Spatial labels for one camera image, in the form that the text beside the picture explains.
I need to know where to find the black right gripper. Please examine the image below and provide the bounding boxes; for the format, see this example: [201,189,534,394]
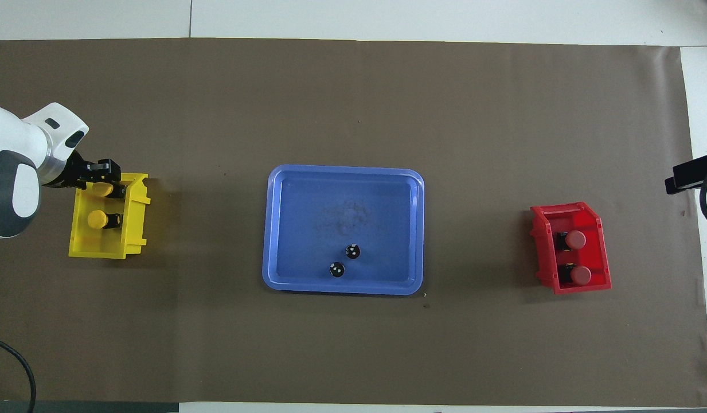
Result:
[665,151,707,196]

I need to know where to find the yellow plastic bin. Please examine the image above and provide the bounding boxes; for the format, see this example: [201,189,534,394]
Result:
[68,172,151,260]

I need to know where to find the red plastic bin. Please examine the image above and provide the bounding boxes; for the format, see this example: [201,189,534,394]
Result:
[529,201,612,295]

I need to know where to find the blue plastic tray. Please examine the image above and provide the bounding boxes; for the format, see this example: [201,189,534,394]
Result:
[262,165,425,296]

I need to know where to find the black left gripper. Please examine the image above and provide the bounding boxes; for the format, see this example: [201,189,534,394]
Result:
[42,150,128,200]

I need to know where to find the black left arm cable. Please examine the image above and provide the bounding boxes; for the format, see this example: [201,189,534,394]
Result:
[0,334,38,413]

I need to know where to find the brown table mat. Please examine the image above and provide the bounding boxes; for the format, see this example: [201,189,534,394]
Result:
[0,38,707,408]

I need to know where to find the red push button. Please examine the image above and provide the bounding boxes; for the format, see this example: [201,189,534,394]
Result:
[560,264,592,286]
[554,229,587,251]

